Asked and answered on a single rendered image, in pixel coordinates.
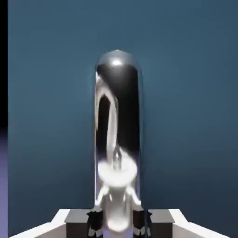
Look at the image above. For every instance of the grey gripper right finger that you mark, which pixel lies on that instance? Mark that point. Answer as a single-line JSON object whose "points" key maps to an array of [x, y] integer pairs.
{"points": [[159, 221]]}

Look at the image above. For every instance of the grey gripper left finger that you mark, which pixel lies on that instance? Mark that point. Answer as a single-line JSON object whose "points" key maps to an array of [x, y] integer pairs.
{"points": [[78, 221]]}

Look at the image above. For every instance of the blue cabinet door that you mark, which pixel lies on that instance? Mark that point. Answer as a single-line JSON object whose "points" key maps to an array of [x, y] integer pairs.
{"points": [[46, 93]]}

